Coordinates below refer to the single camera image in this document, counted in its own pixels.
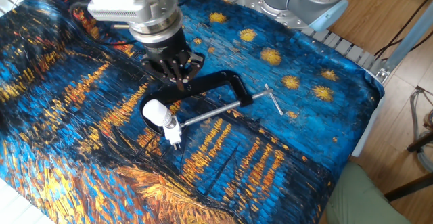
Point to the green trousers leg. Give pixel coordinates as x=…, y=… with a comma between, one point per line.
x=358, y=200

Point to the dark chair leg frame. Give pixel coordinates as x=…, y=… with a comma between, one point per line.
x=406, y=188

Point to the white light bulb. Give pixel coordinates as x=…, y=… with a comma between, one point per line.
x=155, y=111

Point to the black C-clamp with silver screw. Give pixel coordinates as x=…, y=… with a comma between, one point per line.
x=209, y=83

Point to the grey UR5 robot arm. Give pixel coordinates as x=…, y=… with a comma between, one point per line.
x=135, y=0

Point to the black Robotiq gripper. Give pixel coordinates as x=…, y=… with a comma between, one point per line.
x=165, y=48

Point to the aluminium frame beam with bracket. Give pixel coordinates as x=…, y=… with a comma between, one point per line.
x=406, y=44

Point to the starry night print tablecloth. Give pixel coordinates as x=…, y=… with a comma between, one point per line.
x=236, y=183

